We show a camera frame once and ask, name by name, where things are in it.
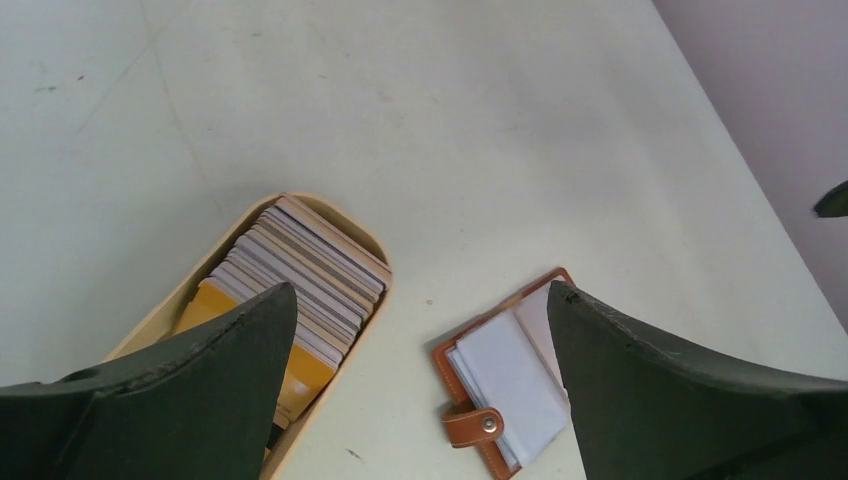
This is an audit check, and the stack of credit cards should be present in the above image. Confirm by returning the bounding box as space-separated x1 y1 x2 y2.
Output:
174 194 392 428

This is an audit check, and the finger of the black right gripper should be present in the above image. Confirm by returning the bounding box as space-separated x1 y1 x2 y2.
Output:
813 180 848 218

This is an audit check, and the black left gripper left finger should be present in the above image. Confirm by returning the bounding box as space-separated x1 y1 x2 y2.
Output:
1 283 297 479

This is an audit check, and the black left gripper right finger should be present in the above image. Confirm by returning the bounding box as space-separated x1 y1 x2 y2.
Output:
547 281 847 479

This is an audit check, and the beige oval card tray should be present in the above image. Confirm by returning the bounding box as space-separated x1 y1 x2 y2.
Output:
108 193 392 479

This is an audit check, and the brown leather card holder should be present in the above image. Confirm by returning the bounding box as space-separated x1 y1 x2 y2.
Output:
431 267 571 479

